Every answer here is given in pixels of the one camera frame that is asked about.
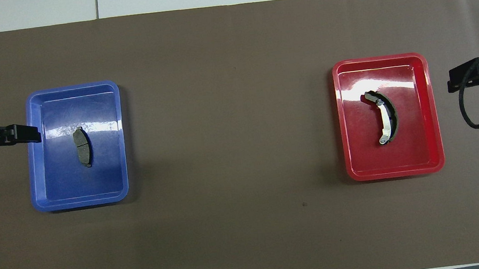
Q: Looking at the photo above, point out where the dark grey brake pad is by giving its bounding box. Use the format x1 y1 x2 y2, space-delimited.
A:
72 126 95 169

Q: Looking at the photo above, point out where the blue plastic tray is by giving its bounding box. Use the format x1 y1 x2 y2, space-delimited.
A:
19 79 133 214

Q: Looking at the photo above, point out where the brown table mat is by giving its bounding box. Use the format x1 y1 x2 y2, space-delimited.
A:
0 0 479 269

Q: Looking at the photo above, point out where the red plastic tray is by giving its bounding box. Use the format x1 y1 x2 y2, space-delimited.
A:
331 50 447 184

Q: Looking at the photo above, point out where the curved brake shoe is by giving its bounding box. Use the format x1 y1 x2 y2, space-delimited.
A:
364 88 402 147

